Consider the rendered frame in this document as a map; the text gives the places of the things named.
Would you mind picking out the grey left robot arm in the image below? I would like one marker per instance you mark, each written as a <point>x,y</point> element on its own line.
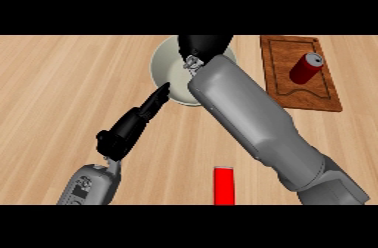
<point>89,185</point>

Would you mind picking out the pale white bowl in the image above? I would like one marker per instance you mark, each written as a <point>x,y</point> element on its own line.
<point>173,75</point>

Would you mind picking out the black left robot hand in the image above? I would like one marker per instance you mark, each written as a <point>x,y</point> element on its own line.
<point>129,125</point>

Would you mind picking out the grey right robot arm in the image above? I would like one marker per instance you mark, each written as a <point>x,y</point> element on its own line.
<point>266,132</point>

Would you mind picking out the brown wooden cutting board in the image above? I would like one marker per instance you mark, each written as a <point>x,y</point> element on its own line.
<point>301,75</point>

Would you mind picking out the red can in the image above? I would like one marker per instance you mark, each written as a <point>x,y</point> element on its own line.
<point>304,68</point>

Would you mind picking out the red placemat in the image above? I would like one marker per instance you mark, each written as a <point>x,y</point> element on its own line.
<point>223,186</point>

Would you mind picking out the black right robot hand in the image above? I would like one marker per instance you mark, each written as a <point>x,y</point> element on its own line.
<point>201,46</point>

